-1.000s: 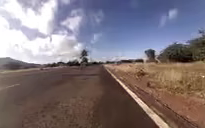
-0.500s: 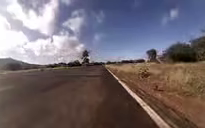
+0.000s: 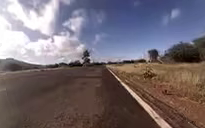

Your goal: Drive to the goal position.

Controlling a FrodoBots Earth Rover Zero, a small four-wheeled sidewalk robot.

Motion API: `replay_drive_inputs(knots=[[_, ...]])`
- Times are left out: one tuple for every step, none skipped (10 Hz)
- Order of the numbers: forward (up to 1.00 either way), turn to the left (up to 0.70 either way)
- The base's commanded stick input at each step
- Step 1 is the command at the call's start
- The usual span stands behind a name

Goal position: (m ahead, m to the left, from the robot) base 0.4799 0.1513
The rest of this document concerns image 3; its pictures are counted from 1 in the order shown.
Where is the row of low distant bushes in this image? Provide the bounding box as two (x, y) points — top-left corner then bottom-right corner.
(44, 59), (148, 68)

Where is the dark asphalt road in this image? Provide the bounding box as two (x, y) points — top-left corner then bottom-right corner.
(0, 65), (161, 128)

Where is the white road edge line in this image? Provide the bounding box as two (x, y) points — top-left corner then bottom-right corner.
(105, 66), (173, 128)

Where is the low dark hill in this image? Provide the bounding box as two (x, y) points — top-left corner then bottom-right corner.
(0, 57), (46, 72)

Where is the dark tree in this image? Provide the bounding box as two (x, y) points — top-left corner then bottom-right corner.
(147, 48), (160, 63)

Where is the dry yellow grass field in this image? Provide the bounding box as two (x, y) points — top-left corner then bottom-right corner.
(108, 60), (205, 104)

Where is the tall lone tree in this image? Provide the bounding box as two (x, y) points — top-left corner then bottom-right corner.
(81, 49), (92, 66)

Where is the small dry bush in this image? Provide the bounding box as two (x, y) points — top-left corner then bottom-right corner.
(142, 65), (158, 80)

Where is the clump of large trees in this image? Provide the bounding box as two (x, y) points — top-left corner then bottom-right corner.
(163, 28), (205, 64)

